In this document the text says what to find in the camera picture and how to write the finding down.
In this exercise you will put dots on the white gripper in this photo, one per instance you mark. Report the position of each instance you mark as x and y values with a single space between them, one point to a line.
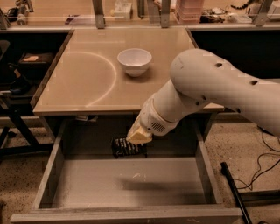
152 121

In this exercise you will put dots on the black rxbar chocolate wrapper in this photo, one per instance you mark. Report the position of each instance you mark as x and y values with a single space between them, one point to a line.
122 148

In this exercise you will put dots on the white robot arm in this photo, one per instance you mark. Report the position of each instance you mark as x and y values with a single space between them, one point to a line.
198 78

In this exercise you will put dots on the open grey top drawer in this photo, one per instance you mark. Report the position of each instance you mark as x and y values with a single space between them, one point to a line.
84 183

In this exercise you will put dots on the beige counter cabinet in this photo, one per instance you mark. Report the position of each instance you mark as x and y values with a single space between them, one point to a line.
89 80

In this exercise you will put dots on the white ceramic bowl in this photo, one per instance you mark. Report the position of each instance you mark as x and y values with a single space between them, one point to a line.
134 61

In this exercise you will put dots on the black metal stand leg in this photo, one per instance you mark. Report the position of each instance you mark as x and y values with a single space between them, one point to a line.
244 199

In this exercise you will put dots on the black box with label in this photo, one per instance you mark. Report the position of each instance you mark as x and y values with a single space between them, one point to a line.
36 59

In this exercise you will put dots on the pink plastic crate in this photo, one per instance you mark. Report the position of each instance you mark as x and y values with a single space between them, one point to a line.
188 11

